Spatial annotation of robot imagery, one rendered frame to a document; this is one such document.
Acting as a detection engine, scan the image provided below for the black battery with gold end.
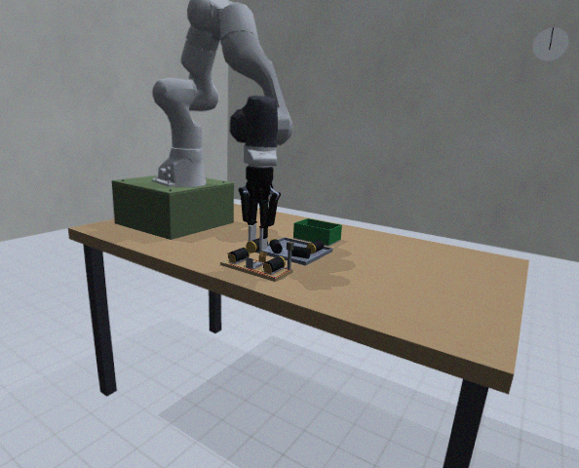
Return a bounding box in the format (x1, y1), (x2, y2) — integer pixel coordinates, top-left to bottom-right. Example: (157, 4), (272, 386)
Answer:
(264, 256), (286, 272)
(291, 246), (311, 258)
(246, 238), (259, 254)
(269, 239), (283, 254)
(230, 247), (251, 262)
(306, 240), (324, 254)

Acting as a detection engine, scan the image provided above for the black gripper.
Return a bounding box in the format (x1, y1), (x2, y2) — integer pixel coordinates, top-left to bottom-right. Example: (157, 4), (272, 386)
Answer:
(239, 166), (281, 251)

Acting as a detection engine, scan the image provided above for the light blue tray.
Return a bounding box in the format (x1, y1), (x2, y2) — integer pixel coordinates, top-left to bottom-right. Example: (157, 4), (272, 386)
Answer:
(256, 237), (332, 265)

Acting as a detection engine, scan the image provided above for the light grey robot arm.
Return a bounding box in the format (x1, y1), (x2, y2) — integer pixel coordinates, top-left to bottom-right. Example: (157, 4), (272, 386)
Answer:
(152, 0), (293, 187)

